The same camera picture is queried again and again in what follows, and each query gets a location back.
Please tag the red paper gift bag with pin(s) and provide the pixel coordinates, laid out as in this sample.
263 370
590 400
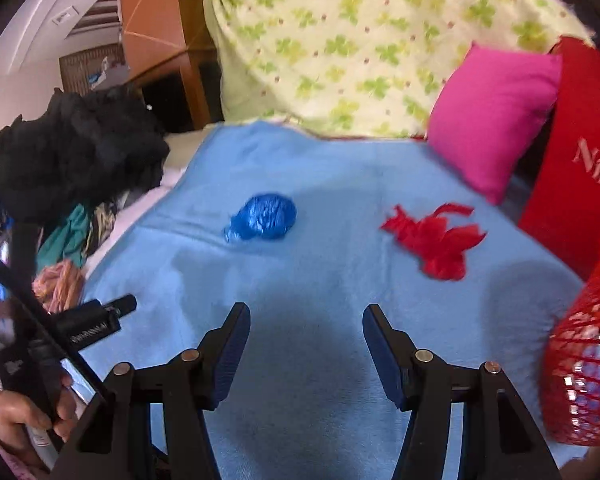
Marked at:
570 135

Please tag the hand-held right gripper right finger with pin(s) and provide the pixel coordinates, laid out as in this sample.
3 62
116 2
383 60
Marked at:
385 355

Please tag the light blue blanket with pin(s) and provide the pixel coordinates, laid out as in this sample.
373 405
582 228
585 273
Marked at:
305 285

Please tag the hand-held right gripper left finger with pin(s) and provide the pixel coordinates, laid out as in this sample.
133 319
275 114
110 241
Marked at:
230 355

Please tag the pink pillow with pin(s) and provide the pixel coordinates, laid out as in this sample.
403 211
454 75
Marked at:
490 115

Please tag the brown wooden cabinet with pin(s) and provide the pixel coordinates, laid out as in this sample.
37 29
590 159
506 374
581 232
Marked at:
150 5

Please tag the black fluffy cloth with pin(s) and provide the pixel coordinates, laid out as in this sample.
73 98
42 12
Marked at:
80 155

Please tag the orange striped cloth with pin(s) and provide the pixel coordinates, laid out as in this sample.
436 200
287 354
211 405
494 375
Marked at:
60 285

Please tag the person's left hand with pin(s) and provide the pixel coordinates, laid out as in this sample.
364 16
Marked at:
10 412

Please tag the red plastic bag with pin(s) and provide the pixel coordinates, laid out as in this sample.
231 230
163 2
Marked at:
437 247

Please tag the red plastic mesh basket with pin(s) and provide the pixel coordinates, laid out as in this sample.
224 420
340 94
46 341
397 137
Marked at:
580 360

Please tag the blue plastic bag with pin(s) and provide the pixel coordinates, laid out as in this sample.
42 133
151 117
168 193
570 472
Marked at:
262 217

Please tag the teal cloth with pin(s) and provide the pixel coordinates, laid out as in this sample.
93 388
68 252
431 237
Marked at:
67 240

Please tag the woven wicker cabinet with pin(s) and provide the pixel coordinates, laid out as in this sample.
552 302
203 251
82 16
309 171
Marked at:
82 67

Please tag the green clover print quilt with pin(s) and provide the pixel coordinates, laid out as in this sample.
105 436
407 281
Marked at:
355 35

